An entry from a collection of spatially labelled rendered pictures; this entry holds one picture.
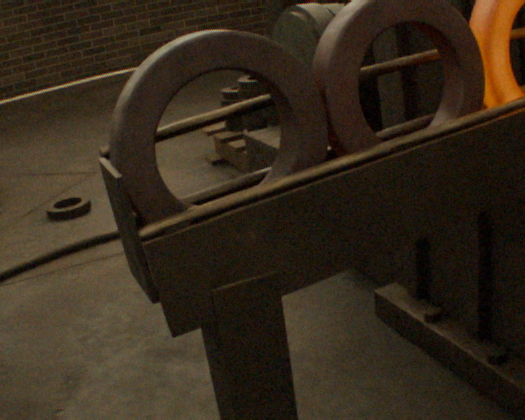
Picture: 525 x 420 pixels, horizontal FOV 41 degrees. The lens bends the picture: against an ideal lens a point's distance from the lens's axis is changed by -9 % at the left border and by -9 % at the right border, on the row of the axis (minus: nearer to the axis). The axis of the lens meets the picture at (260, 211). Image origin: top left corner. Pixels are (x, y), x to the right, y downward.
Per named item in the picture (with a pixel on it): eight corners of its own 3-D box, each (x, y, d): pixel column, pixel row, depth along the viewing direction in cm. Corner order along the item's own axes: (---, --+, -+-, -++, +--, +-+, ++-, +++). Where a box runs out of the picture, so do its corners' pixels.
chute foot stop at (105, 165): (131, 273, 65) (98, 159, 61) (137, 271, 65) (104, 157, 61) (153, 304, 58) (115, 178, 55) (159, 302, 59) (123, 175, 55)
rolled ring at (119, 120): (303, 5, 59) (286, 5, 62) (89, 71, 54) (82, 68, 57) (349, 208, 66) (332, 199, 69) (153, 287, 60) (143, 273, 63)
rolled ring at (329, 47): (466, -29, 65) (446, -29, 68) (303, 14, 59) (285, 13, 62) (499, 148, 71) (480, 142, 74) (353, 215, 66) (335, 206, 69)
